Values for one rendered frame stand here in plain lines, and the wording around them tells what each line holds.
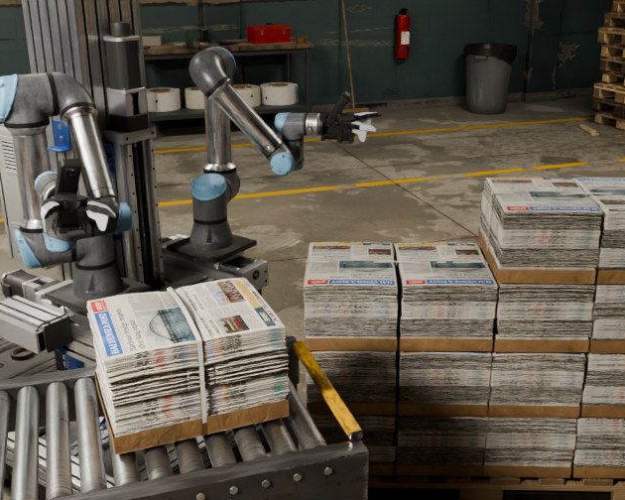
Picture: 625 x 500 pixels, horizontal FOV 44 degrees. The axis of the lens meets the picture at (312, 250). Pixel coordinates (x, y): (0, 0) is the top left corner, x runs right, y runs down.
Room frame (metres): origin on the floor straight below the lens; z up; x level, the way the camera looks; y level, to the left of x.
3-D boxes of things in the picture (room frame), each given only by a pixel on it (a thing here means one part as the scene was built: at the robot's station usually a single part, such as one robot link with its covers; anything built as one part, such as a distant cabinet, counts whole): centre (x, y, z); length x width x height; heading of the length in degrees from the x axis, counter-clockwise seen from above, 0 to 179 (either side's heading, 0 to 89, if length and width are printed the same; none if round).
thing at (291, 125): (2.63, 0.07, 1.21); 0.11 x 0.08 x 0.09; 79
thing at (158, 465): (1.49, 0.37, 0.78); 0.47 x 0.05 x 0.05; 18
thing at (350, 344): (2.32, -0.56, 0.40); 1.16 x 0.38 x 0.51; 88
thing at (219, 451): (1.53, 0.24, 0.78); 0.47 x 0.05 x 0.05; 18
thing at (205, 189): (2.56, 0.35, 0.98); 0.13 x 0.12 x 0.14; 169
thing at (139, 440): (1.49, 0.38, 0.83); 0.29 x 0.16 x 0.04; 22
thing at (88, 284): (2.15, 0.64, 0.87); 0.15 x 0.15 x 0.10
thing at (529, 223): (2.31, -0.70, 0.95); 0.38 x 0.29 x 0.23; 177
